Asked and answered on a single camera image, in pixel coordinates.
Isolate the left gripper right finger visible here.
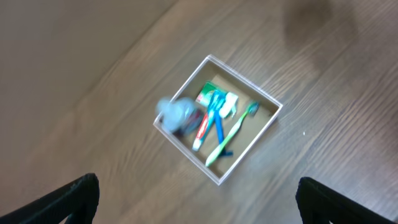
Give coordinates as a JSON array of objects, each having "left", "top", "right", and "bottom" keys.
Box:
[{"left": 295, "top": 177, "right": 394, "bottom": 224}]

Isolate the teal toothpaste tube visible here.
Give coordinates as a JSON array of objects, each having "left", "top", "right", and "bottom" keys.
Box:
[{"left": 192, "top": 90, "right": 224, "bottom": 151}]

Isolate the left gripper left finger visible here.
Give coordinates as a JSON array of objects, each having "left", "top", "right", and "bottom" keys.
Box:
[{"left": 1, "top": 173, "right": 100, "bottom": 223}]

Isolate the dark blue soap pump bottle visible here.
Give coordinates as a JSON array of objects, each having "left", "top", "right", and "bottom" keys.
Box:
[{"left": 156, "top": 97, "right": 204, "bottom": 136}]

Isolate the white cardboard box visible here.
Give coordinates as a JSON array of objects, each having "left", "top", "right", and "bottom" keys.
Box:
[{"left": 154, "top": 55, "right": 282, "bottom": 185}]

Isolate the green soap bar package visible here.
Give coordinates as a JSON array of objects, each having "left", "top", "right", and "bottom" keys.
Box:
[{"left": 195, "top": 81, "right": 239, "bottom": 118}]

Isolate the blue disposable razor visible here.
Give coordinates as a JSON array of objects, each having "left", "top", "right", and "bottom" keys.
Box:
[{"left": 215, "top": 100, "right": 233, "bottom": 157}]

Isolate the green toothbrush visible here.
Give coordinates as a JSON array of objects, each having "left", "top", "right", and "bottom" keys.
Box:
[{"left": 205, "top": 101, "right": 259, "bottom": 167}]

